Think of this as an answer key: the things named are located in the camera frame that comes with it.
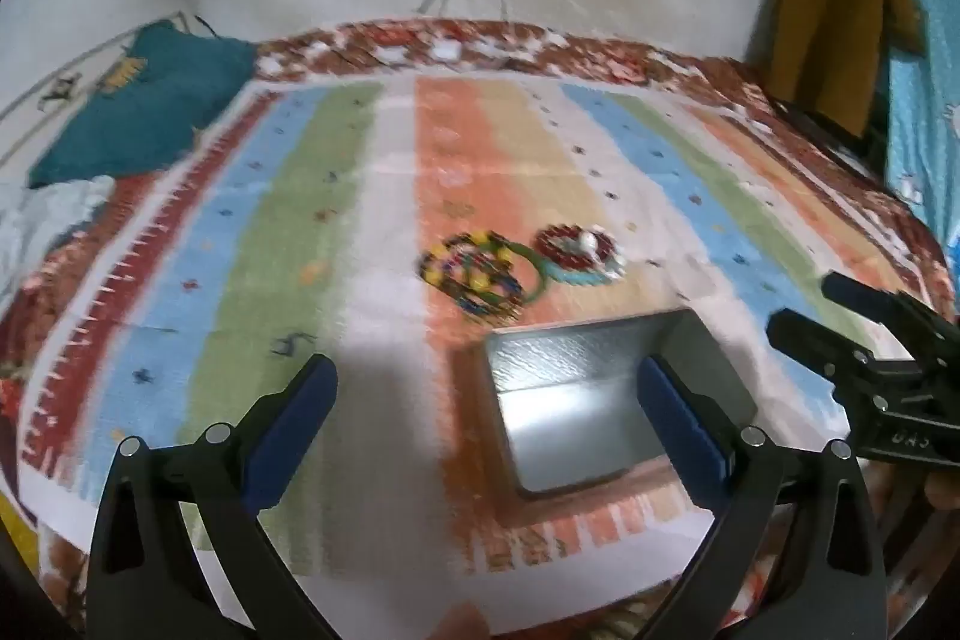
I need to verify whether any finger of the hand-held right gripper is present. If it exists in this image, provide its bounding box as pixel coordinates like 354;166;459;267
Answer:
821;271;960;356
766;308;875;384

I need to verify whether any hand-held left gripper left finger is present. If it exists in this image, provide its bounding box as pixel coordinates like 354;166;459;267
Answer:
86;353;338;640

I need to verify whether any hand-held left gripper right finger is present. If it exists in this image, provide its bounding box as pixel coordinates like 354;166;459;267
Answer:
637;355;890;640

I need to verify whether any silver metal tray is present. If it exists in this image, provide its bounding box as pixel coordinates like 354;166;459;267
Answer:
480;308;758;500

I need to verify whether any light blue bead bracelet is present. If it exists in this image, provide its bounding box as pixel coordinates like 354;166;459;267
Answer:
551;254;627;286

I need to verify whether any white bead bracelet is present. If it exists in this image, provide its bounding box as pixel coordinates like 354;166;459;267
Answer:
574;226;627;277

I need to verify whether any green bangle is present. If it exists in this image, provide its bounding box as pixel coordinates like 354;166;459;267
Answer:
457;239;560;304

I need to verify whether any red bead bracelet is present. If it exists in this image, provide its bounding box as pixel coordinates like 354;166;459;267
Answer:
534;224;620;270

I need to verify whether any person's right hand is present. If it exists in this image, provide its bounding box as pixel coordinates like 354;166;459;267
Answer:
926;464;960;519

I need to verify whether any light blue printed cloth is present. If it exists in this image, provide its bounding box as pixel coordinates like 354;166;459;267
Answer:
862;0;960;281

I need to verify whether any white crumpled cloth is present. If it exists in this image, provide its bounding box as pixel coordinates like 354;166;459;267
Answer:
0;175;117;311

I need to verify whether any striped colourful mat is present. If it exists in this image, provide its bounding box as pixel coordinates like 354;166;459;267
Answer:
19;74;920;573

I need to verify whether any teal pillow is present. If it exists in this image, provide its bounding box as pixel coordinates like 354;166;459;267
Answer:
28;19;260;189

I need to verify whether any striped colourful bedsheet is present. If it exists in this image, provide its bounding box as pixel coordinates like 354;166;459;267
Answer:
0;17;960;483

